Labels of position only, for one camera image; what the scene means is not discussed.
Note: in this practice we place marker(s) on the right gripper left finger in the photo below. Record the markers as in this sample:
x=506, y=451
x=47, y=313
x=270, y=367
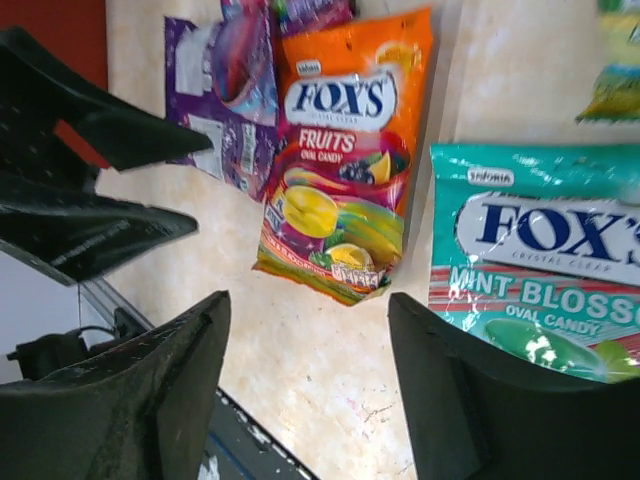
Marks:
x=140, y=410

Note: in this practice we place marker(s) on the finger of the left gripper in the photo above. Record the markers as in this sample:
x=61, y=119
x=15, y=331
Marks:
x=53, y=221
x=35, y=82

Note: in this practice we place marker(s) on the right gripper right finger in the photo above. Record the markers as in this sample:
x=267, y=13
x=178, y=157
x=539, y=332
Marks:
x=476, y=412

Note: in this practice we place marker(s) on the teal Fox's mint packet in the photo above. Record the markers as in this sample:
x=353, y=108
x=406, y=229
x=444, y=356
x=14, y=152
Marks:
x=536, y=252

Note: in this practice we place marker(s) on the purple candy packet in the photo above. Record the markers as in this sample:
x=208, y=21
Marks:
x=300, y=16
x=220, y=81

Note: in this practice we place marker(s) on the orange Fox's fruits packet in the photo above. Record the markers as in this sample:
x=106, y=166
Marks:
x=351, y=105

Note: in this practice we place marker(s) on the red brown paper bag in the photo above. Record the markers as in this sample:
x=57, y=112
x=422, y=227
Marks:
x=72, y=31

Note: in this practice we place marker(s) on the aluminium frame rail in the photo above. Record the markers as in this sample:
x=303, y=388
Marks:
x=100, y=297

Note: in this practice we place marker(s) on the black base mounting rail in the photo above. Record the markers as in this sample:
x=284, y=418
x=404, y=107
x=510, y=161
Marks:
x=238, y=447

